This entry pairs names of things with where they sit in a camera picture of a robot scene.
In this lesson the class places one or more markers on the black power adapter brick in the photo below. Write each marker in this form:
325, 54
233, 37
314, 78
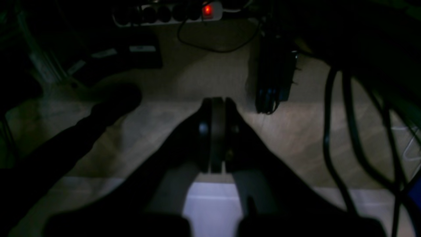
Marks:
276, 68

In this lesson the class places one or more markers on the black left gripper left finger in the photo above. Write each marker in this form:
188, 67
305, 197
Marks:
150, 202

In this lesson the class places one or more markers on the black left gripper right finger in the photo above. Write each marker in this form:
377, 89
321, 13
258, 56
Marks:
275, 201

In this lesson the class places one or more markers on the aluminium frame leg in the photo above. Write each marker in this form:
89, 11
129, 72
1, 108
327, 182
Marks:
56, 49

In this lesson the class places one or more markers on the white power strip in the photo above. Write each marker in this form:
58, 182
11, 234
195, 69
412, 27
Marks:
165, 12

